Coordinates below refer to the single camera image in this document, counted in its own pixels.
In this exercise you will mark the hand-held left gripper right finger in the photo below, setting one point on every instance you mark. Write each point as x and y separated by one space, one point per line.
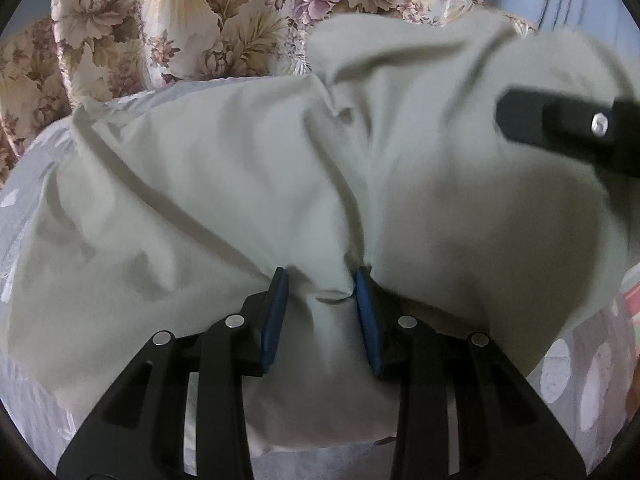
369 327

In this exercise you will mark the blue curtain with floral border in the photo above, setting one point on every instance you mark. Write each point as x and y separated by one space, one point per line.
200 10

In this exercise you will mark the beige jacket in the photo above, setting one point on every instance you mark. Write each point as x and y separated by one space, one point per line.
225 185

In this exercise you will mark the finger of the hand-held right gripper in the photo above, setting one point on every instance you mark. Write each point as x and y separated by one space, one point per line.
565 127

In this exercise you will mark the grey printed bed sheet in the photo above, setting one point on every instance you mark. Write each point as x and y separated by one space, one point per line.
30 170

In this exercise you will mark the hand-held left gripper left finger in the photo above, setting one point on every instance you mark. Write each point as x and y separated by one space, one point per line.
272 322

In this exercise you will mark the pink striped cloth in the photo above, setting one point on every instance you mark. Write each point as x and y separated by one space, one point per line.
629 305

